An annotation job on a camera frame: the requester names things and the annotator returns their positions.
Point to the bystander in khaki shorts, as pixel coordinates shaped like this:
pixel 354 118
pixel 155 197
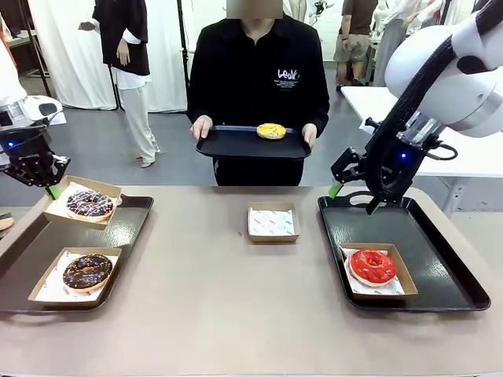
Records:
pixel 355 19

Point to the white curtain backdrop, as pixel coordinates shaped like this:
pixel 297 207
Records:
pixel 67 51

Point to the purple white-striped donut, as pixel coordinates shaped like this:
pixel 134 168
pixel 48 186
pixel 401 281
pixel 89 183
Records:
pixel 78 204

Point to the white table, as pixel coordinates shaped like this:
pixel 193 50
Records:
pixel 377 102

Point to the brown cardboard food box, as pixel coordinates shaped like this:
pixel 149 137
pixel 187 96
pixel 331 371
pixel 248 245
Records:
pixel 273 238
pixel 377 295
pixel 74 220
pixel 67 301

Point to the black stand pole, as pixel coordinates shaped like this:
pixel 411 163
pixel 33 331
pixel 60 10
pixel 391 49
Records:
pixel 181 23

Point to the figure in grey trousers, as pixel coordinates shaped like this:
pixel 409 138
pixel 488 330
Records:
pixel 387 55

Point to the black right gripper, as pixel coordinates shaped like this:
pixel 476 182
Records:
pixel 401 169

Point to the yellow glazed donut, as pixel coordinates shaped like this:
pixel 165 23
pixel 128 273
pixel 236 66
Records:
pixel 271 131

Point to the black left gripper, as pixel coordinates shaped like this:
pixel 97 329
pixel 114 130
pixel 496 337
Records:
pixel 23 145

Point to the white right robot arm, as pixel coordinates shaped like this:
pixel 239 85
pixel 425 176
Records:
pixel 471 98

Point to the mannequin black top white trousers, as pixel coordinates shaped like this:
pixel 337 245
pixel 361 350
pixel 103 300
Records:
pixel 125 39

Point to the person's right hand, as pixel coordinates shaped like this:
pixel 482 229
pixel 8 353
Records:
pixel 202 126

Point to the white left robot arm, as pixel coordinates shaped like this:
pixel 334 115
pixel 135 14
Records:
pixel 9 78

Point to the person in black shirt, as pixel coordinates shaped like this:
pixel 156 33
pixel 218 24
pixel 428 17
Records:
pixel 251 78

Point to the dark clothes rack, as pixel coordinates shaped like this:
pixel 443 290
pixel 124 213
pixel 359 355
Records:
pixel 27 51

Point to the person's right forearm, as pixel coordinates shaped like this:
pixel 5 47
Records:
pixel 196 102

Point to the person's left hand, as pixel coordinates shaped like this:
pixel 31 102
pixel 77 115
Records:
pixel 310 133

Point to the red glazed donut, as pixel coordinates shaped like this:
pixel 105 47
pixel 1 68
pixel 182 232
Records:
pixel 359 267

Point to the chocolate sprinkled donut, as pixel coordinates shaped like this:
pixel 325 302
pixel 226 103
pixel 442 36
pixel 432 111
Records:
pixel 72 275

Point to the person's left forearm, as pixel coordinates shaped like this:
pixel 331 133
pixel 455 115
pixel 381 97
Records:
pixel 320 106

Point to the black serving tray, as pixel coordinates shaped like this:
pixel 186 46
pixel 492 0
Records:
pixel 236 145

